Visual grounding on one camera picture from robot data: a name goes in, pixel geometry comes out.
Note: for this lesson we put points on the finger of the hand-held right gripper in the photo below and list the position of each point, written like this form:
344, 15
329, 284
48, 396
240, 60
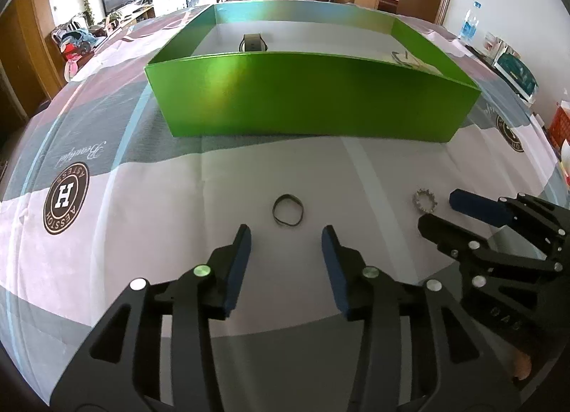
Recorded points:
445, 234
476, 207

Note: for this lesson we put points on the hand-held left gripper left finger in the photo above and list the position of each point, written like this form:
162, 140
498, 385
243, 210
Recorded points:
238, 260

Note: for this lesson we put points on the wooden television stand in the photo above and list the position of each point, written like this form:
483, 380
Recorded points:
133, 18

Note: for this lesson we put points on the green cardboard box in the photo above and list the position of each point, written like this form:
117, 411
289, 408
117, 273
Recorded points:
289, 96

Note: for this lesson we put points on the printed tablecloth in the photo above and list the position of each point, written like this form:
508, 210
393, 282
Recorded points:
178, 180

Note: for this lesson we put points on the person's right hand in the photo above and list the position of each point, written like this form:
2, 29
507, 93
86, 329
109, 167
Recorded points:
521, 365

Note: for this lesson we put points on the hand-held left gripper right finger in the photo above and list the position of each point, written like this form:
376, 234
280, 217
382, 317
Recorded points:
334, 260

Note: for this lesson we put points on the clear plastic container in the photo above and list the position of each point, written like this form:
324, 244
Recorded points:
494, 45

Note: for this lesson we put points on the green and white carton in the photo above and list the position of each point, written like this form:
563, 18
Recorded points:
516, 76

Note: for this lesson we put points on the plastic water bottle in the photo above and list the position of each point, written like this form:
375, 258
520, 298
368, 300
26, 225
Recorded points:
470, 29

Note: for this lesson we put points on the pile of clothes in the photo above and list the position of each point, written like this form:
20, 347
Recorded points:
75, 40

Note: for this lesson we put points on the grey clip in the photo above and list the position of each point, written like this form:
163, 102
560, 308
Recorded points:
254, 42

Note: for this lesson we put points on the thin black band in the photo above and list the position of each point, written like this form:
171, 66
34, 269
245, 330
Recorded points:
275, 211

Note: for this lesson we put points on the wooden cabinet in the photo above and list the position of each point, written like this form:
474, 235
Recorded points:
26, 38

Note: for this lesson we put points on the orange plastic basket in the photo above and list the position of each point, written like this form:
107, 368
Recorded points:
562, 122

